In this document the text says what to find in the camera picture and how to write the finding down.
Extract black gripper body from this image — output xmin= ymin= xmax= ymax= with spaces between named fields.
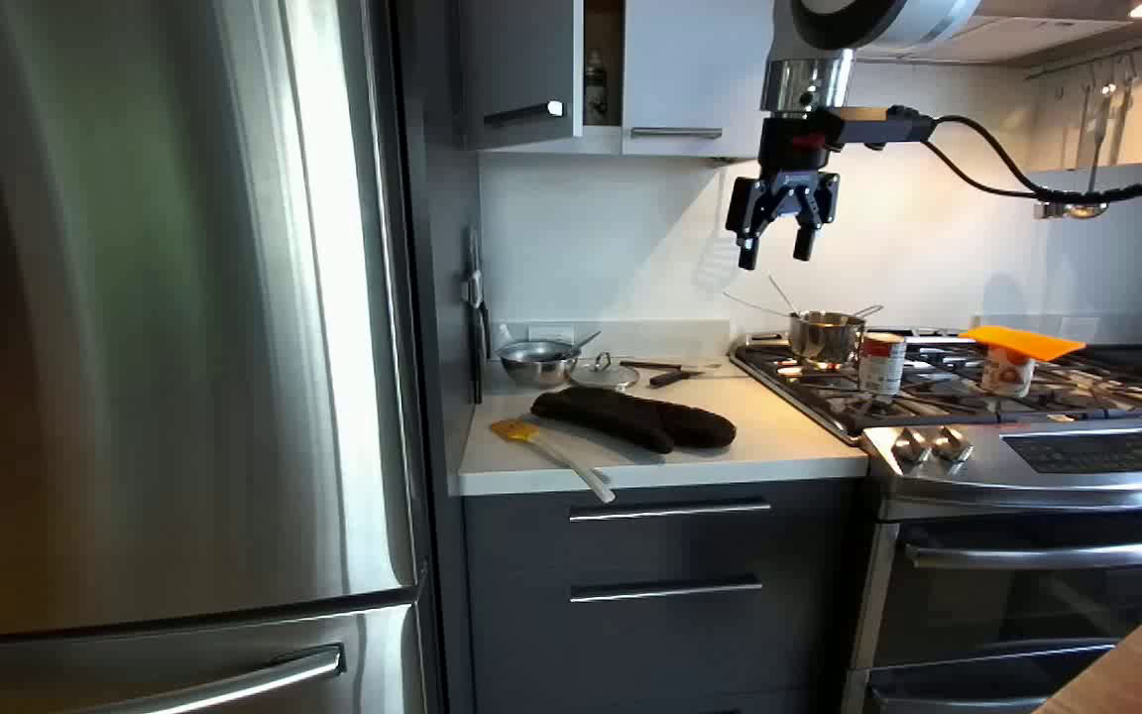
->
xmin=726 ymin=112 xmax=835 ymax=230

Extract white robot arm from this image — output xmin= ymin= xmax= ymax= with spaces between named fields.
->
xmin=726 ymin=0 xmax=979 ymax=270

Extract steel saucepan on stove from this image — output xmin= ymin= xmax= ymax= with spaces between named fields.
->
xmin=790 ymin=311 xmax=872 ymax=368

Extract red white tin can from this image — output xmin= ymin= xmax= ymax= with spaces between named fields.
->
xmin=862 ymin=333 xmax=904 ymax=401

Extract glass pot lid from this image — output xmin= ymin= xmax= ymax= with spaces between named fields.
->
xmin=572 ymin=353 xmax=637 ymax=389

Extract dark brown oven mitt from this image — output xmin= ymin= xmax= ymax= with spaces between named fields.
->
xmin=530 ymin=383 xmax=736 ymax=451

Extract small steel bowl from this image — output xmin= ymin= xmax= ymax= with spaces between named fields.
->
xmin=500 ymin=336 xmax=590 ymax=389

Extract white upper cabinets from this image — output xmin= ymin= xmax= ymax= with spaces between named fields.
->
xmin=464 ymin=0 xmax=775 ymax=157

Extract stainless gas stove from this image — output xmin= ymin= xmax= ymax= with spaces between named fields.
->
xmin=731 ymin=336 xmax=1142 ymax=714

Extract grey drawer cabinet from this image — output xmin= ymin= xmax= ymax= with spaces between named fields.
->
xmin=464 ymin=479 xmax=855 ymax=714

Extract stainless steel refrigerator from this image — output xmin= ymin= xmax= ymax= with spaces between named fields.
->
xmin=0 ymin=0 xmax=431 ymax=714

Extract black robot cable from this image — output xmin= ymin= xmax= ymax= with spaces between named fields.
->
xmin=921 ymin=112 xmax=1142 ymax=209

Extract metal hook rail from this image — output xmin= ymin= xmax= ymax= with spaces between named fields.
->
xmin=1027 ymin=46 xmax=1142 ymax=190

